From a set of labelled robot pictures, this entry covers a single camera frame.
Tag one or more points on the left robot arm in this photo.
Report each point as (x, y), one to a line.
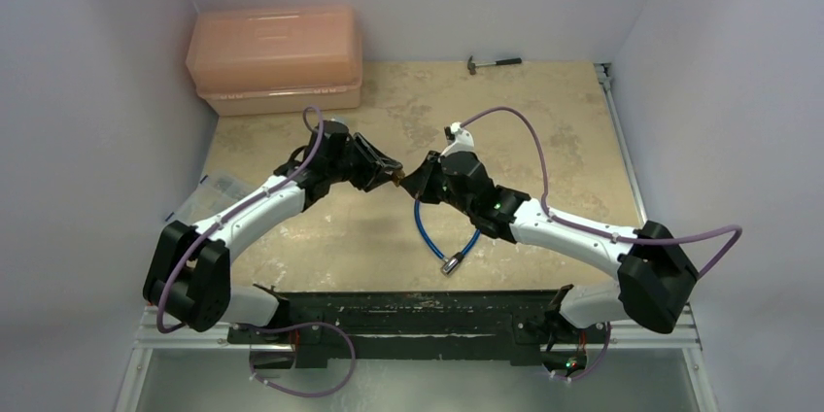
(190, 274)

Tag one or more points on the clear plastic screw organizer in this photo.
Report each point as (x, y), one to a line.
(214, 192)

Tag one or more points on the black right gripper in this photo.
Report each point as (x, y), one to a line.
(435, 184)

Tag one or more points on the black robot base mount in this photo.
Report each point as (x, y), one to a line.
(521, 327)

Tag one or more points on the pink plastic toolbox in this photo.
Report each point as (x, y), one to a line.
(274, 61)

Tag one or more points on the small black-handled hammer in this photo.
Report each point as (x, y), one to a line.
(473, 66)

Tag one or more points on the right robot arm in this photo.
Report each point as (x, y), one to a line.
(648, 284)

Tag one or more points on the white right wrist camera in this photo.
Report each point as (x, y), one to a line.
(458, 139)

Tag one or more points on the brass padlock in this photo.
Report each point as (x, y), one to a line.
(398, 177)

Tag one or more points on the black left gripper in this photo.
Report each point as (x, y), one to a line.
(375, 167)

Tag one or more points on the blue cable lock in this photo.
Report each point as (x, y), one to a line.
(449, 263)

